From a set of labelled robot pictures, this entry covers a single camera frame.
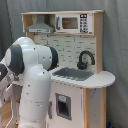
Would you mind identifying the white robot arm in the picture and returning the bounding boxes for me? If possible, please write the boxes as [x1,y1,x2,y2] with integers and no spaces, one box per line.
[0,37,58,128]

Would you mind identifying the wooden toy kitchen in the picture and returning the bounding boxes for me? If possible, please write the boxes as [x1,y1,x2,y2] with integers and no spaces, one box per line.
[7,9,117,128]

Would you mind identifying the grey toy sink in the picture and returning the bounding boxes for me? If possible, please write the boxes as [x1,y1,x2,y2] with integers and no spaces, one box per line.
[53,67,93,81]

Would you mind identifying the black toy faucet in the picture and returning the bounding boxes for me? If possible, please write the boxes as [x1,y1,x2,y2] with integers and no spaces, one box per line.
[76,50,96,71]

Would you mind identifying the grey ice dispenser panel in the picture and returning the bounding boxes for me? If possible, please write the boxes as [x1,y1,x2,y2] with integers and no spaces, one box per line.
[55,93,72,120]

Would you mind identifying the toy microwave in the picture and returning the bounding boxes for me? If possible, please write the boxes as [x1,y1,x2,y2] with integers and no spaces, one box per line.
[56,14,93,34]

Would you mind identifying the grey range hood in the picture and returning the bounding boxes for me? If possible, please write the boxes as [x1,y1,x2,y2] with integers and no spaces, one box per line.
[26,15,54,34]

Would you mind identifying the grey cabinet door handle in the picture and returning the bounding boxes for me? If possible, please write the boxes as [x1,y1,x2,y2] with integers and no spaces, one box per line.
[48,101,52,119]

